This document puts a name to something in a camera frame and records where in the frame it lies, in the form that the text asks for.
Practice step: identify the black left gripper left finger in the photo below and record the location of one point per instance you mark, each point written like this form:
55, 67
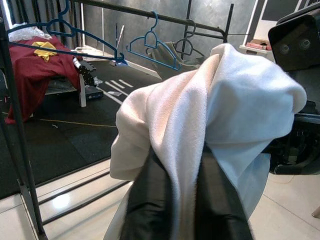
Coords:
150, 200

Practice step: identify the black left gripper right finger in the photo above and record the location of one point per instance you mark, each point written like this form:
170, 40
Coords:
217, 200

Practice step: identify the white shirt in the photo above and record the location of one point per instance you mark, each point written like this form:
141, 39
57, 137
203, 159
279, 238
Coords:
225, 100

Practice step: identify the blue plastic hanger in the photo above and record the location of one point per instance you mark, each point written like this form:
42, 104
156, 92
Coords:
155, 23
82, 32

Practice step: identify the black hanger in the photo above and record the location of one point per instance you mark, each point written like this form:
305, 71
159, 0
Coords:
190, 27

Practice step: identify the black gym machine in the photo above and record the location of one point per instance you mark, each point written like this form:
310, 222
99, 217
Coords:
87, 72

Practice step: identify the black metal clothes rack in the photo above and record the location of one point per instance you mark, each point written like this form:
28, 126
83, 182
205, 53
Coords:
15, 100

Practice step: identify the red shirt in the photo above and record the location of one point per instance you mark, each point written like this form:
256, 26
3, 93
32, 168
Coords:
35, 75

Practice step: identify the yellow cloth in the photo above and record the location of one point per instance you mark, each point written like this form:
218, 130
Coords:
45, 48

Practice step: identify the white plastic bag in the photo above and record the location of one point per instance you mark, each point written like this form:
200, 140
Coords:
27, 32

